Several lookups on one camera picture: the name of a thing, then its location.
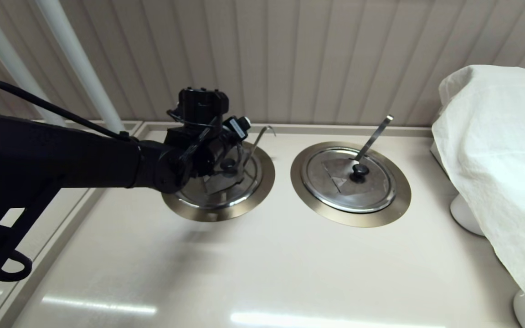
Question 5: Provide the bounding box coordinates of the steel ladle hooked handle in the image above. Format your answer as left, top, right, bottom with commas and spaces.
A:
243, 126, 276, 170

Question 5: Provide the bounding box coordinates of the hinged steel lid black knob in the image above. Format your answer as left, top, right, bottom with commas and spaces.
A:
171, 146, 263, 210
301, 148, 396, 213

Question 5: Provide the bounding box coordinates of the grey white support pole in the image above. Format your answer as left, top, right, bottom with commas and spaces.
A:
0, 0, 67, 127
35, 0, 126, 133

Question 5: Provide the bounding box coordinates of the white woven cloth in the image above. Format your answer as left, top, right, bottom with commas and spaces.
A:
431, 64, 525, 299

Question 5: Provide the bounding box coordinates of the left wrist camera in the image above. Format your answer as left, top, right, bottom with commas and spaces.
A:
223, 116, 251, 140

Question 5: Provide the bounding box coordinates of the bronze counter well ring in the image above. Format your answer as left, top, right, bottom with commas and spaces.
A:
161, 141, 276, 222
290, 141, 412, 228

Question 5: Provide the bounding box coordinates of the steel ladle flat handle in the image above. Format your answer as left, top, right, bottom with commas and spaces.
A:
354, 115, 394, 162

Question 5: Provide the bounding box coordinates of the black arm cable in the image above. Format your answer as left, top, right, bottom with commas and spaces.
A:
0, 78, 130, 141

